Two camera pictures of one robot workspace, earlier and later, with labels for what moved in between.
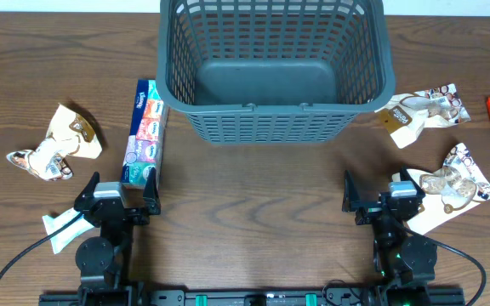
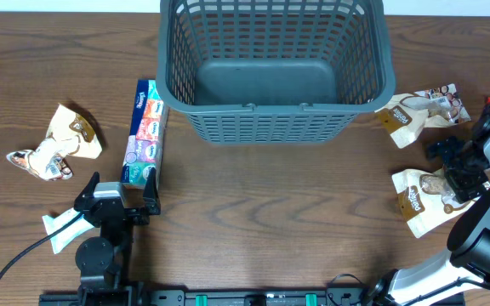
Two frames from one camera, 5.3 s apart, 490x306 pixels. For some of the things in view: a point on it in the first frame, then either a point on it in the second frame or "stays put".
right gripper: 375,213 to 460,171
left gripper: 150,203 stays put
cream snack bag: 458,185 stays put
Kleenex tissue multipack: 145,141 stays put
